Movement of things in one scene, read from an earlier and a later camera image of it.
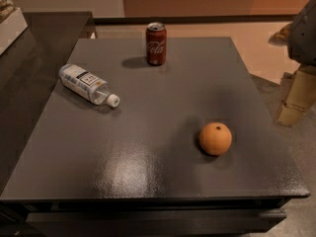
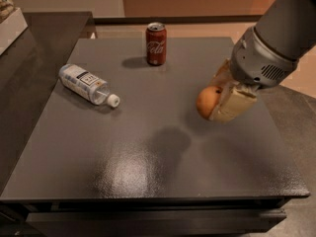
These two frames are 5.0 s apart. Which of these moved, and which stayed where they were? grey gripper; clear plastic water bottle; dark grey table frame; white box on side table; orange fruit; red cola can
Moved: grey gripper; orange fruit
Stayed: clear plastic water bottle; dark grey table frame; red cola can; white box on side table
